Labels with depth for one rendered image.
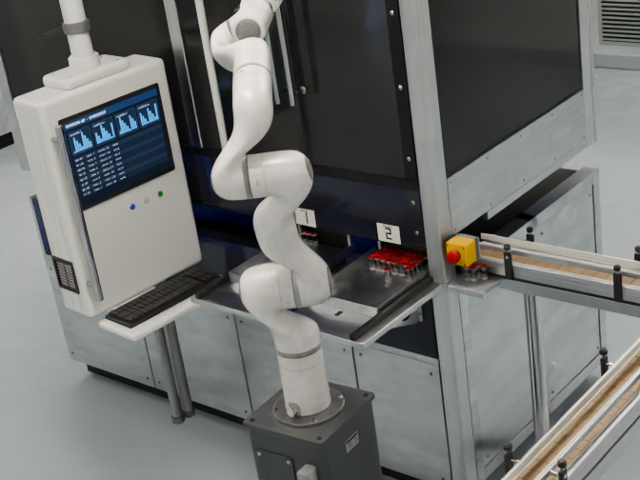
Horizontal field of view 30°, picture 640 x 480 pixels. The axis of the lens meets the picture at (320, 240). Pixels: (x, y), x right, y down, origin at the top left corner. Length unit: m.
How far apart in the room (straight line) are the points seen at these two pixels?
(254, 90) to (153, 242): 1.52
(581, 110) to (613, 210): 2.03
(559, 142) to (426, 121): 0.81
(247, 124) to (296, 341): 0.64
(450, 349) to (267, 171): 1.29
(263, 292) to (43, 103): 1.14
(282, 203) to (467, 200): 1.07
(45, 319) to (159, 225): 1.99
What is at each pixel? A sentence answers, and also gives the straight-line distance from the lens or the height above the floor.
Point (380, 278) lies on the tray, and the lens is 3.74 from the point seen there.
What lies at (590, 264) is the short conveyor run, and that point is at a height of 0.97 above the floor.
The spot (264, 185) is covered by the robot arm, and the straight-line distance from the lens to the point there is 2.68.
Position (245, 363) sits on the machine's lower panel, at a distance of 4.47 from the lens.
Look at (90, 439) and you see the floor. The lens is 4.93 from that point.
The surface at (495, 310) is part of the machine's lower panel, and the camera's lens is 3.96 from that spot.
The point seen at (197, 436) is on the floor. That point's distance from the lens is 4.77.
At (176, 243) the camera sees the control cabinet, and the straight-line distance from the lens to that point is 4.16.
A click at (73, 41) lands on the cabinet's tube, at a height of 1.68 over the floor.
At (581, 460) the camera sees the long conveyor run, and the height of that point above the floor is 0.93.
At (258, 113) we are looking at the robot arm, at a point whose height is 1.74.
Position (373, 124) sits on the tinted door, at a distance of 3.59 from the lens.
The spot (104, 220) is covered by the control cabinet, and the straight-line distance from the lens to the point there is 3.96.
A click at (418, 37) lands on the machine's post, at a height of 1.65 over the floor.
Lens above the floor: 2.53
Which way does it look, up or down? 24 degrees down
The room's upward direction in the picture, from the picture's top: 9 degrees counter-clockwise
